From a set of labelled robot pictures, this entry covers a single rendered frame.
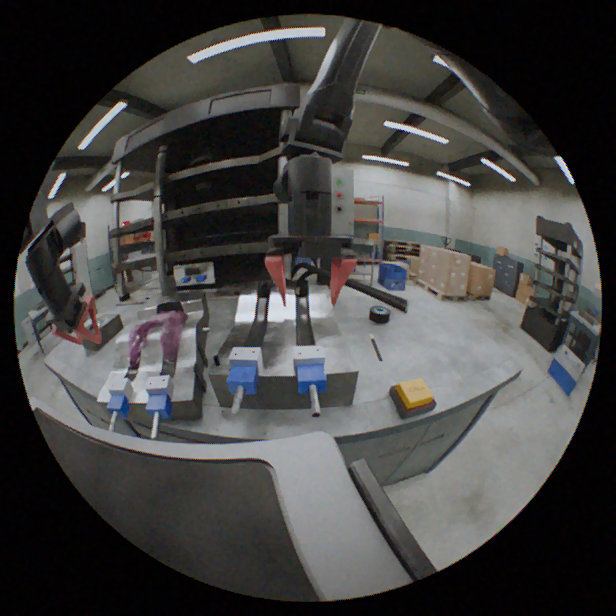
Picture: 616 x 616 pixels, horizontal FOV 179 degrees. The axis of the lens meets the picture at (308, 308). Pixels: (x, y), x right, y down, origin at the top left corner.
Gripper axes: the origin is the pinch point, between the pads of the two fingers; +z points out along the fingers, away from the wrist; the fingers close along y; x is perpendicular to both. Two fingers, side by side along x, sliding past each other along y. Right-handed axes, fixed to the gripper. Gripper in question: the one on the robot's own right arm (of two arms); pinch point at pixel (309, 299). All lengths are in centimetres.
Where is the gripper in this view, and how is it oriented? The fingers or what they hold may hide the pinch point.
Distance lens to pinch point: 29.7
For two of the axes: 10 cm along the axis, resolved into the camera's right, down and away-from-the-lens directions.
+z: -0.1, 9.2, 4.0
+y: -10.0, 0.2, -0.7
